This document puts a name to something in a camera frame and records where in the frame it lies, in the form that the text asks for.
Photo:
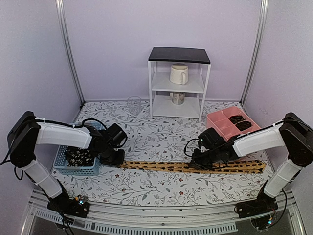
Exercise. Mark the rolled black tie in tray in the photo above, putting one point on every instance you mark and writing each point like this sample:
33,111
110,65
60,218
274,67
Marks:
243,125

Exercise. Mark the front aluminium rail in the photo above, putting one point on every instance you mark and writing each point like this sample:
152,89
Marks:
215,219

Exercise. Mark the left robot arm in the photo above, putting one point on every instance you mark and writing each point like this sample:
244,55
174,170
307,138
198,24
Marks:
30,131

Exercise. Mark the blue plastic basket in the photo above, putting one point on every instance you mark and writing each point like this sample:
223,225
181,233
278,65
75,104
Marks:
61,164

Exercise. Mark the left aluminium frame post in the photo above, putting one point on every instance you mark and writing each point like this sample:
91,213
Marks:
66,40

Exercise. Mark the pink divided organizer tray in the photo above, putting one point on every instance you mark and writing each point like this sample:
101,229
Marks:
225,128

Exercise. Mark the white shelf with black top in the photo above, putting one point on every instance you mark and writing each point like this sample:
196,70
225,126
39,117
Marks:
159,67

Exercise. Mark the yellow beetle-print tie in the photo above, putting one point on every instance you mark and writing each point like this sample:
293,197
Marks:
232,167

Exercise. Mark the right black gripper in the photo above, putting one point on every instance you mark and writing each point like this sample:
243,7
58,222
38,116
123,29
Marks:
195,162

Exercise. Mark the cream ceramic mug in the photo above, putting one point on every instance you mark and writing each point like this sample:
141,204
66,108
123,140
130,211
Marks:
179,74

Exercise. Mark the floral table mat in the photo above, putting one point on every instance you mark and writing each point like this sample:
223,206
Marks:
157,139

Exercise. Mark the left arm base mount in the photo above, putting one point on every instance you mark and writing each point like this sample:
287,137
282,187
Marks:
65,205

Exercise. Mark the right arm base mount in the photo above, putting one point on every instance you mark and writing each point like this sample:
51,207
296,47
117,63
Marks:
262,204

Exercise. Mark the clear glass cup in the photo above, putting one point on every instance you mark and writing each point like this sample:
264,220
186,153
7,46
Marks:
134,104

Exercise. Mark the aluminium frame post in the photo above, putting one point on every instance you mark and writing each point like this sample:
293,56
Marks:
66,40
256,50

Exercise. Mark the right aluminium frame post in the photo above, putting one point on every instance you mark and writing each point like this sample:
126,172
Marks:
256,50

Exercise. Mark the black white-patterned tie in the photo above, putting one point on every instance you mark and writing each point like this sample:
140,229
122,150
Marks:
77,157

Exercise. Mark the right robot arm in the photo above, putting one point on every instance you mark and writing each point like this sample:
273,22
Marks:
290,132

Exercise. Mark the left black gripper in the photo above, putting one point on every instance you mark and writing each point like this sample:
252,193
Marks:
120,160

